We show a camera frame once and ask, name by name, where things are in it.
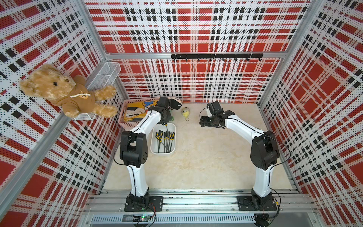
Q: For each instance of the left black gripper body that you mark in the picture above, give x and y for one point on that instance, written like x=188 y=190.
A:
x=168 y=117

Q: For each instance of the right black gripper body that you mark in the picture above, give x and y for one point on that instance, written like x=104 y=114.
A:
x=210 y=121

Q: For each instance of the white plastic storage box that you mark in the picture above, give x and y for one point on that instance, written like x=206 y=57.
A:
x=153 y=146

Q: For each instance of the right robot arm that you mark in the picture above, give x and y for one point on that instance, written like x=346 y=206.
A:
x=264 y=148

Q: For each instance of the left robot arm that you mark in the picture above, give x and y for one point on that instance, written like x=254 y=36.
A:
x=134 y=150

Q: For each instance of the pink black plush toy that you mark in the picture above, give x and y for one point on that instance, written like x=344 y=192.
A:
x=174 y=102

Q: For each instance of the yellow printed folded cloth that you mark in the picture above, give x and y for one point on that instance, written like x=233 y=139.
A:
x=136 y=111

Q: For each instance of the pink plastic basket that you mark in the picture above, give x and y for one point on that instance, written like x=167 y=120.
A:
x=129 y=125

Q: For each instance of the green circuit board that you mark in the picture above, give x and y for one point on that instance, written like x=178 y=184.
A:
x=142 y=218

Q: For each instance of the brown teddy bear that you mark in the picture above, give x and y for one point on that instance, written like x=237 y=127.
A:
x=70 y=94

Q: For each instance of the yellow round keychain toy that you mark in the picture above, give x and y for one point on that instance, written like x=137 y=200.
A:
x=185 y=113

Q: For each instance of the clear wall-mounted basket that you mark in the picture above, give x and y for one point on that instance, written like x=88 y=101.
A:
x=105 y=74

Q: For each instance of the black wall hook rail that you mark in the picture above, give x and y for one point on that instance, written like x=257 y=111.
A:
x=217 y=56

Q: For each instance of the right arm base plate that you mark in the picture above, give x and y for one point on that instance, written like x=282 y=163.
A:
x=255 y=203

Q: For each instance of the aluminium mounting rail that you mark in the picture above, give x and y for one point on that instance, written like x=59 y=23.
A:
x=205 y=207

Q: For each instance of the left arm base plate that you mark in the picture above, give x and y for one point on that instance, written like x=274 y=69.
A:
x=143 y=203

